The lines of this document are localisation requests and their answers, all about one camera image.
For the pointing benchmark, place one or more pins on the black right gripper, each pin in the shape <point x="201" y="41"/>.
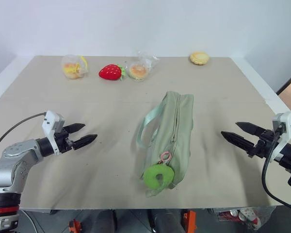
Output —
<point x="264" y="144"/>

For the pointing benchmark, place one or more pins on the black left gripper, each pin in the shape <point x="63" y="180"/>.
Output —
<point x="64" y="143"/>

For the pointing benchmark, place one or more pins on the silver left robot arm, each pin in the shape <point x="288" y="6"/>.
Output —
<point x="13" y="161"/>

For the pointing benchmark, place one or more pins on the green fabric zipper bag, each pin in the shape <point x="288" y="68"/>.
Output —
<point x="182" y="121"/>

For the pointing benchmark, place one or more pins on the beige table cover sheet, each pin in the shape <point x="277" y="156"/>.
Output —
<point x="87" y="102"/>

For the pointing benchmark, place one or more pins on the bagged bread with yellow tie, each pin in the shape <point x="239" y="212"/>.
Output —
<point x="71" y="69"/>

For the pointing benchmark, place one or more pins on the red strawberry plush toy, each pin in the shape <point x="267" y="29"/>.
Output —
<point x="109" y="71"/>

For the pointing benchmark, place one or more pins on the clear bag of cans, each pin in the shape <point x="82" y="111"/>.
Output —
<point x="247" y="216"/>

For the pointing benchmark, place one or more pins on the green donut plush charm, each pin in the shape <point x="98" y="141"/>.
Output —
<point x="150" y="177"/>

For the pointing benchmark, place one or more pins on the burger bun in clear bag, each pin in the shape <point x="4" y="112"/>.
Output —
<point x="137" y="71"/>

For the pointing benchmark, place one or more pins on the yellow egg tart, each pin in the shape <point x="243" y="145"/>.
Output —
<point x="198" y="58"/>

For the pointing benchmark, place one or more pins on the orange clamp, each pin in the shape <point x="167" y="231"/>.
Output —
<point x="74" y="226"/>
<point x="189" y="221"/>

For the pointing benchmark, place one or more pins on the dark rounded shape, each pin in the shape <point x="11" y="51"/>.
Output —
<point x="163" y="222"/>

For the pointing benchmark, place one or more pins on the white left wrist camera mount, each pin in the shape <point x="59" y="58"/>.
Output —
<point x="51" y="122"/>

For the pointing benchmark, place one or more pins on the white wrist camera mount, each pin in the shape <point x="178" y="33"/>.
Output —
<point x="287" y="126"/>
<point x="51" y="122"/>

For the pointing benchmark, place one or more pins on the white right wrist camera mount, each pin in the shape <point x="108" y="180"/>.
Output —
<point x="287" y="126"/>

